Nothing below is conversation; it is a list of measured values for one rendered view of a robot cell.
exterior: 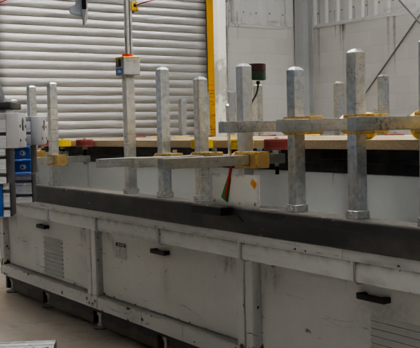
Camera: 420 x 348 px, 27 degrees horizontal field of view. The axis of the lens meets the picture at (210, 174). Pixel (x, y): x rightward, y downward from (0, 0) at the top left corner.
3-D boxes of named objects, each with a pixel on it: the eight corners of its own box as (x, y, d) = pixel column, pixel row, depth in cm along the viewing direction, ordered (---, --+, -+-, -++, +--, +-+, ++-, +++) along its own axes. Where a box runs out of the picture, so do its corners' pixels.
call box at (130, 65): (123, 76, 324) (123, 55, 323) (115, 77, 330) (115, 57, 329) (140, 76, 327) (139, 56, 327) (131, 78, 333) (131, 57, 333)
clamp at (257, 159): (255, 168, 258) (255, 151, 257) (230, 167, 269) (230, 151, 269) (271, 168, 261) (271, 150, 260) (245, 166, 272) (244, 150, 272)
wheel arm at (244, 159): (163, 172, 244) (163, 157, 244) (157, 172, 247) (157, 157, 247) (285, 166, 268) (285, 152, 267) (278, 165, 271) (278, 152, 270)
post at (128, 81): (128, 194, 328) (125, 74, 325) (122, 193, 332) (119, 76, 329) (139, 193, 330) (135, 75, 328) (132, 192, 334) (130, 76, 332)
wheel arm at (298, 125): (284, 132, 204) (284, 117, 204) (275, 132, 207) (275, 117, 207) (432, 128, 231) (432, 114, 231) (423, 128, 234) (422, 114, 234)
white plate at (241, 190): (258, 208, 257) (258, 175, 257) (211, 204, 279) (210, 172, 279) (260, 208, 258) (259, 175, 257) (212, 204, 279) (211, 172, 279)
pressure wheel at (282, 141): (274, 175, 263) (273, 137, 262) (259, 174, 269) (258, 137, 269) (295, 174, 267) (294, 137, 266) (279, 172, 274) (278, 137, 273)
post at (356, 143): (357, 235, 223) (354, 47, 220) (348, 234, 226) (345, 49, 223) (367, 234, 225) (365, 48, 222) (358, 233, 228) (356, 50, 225)
